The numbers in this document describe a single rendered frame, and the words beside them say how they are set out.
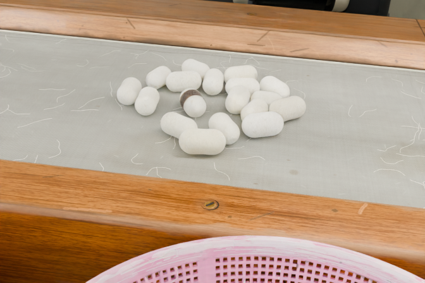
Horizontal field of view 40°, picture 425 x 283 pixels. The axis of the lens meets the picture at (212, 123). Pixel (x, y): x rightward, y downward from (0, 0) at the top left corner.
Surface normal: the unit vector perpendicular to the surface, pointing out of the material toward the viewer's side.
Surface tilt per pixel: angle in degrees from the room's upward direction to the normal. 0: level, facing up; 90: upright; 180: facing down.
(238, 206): 0
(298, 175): 0
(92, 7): 0
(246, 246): 75
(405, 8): 88
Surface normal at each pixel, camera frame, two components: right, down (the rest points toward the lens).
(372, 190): 0.05, -0.87
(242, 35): -0.05, -0.28
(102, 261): -0.13, 0.47
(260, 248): 0.07, 0.24
